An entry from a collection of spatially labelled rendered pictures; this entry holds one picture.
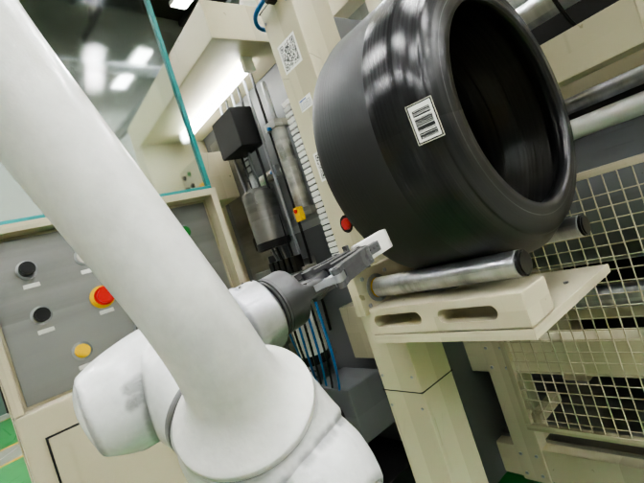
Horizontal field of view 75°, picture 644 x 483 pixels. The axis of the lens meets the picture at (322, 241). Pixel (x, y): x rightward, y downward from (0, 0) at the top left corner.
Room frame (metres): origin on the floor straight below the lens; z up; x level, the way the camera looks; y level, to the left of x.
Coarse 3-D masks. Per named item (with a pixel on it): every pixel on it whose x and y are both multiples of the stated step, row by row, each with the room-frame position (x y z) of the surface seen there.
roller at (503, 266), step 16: (496, 256) 0.69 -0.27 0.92; (512, 256) 0.67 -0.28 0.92; (528, 256) 0.68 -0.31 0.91; (400, 272) 0.88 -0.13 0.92; (416, 272) 0.83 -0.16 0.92; (432, 272) 0.79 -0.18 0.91; (448, 272) 0.76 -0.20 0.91; (464, 272) 0.74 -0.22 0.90; (480, 272) 0.71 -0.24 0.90; (496, 272) 0.69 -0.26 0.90; (512, 272) 0.67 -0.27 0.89; (528, 272) 0.67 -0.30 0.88; (384, 288) 0.89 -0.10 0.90; (400, 288) 0.86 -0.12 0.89; (416, 288) 0.83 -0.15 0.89; (432, 288) 0.81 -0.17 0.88
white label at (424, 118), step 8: (416, 104) 0.60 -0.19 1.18; (424, 104) 0.60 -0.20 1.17; (432, 104) 0.59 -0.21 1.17; (408, 112) 0.61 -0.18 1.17; (416, 112) 0.61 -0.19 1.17; (424, 112) 0.60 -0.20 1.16; (432, 112) 0.60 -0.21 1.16; (416, 120) 0.61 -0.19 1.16; (424, 120) 0.60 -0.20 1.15; (432, 120) 0.60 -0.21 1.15; (416, 128) 0.61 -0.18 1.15; (424, 128) 0.61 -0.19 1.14; (432, 128) 0.60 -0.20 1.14; (440, 128) 0.60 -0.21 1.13; (416, 136) 0.61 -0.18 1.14; (424, 136) 0.61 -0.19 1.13; (432, 136) 0.60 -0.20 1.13; (440, 136) 0.60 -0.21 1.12
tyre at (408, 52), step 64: (384, 0) 0.72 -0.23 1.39; (448, 0) 0.68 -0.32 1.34; (384, 64) 0.63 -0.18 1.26; (448, 64) 0.63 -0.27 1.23; (512, 64) 0.96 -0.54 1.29; (320, 128) 0.76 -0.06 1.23; (384, 128) 0.64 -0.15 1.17; (448, 128) 0.61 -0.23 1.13; (512, 128) 1.02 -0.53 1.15; (384, 192) 0.69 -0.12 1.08; (448, 192) 0.63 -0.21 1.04; (512, 192) 0.67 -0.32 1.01; (448, 256) 0.75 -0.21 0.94
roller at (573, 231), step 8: (576, 216) 0.85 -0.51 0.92; (584, 216) 0.85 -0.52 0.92; (568, 224) 0.85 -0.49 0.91; (576, 224) 0.84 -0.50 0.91; (584, 224) 0.84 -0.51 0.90; (560, 232) 0.87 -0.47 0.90; (568, 232) 0.85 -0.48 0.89; (576, 232) 0.84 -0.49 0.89; (584, 232) 0.84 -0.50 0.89; (552, 240) 0.89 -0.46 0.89; (560, 240) 0.88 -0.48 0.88
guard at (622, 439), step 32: (640, 160) 0.90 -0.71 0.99; (576, 192) 1.01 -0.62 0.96; (608, 192) 0.97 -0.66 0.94; (640, 192) 0.92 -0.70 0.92; (544, 256) 1.11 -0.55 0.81; (640, 288) 0.97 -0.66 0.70; (512, 352) 1.25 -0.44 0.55; (544, 352) 1.18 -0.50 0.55; (576, 352) 1.11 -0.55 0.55; (608, 352) 1.05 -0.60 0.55; (640, 352) 1.00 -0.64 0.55; (544, 384) 1.20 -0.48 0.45; (544, 416) 1.22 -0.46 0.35; (576, 416) 1.15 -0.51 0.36
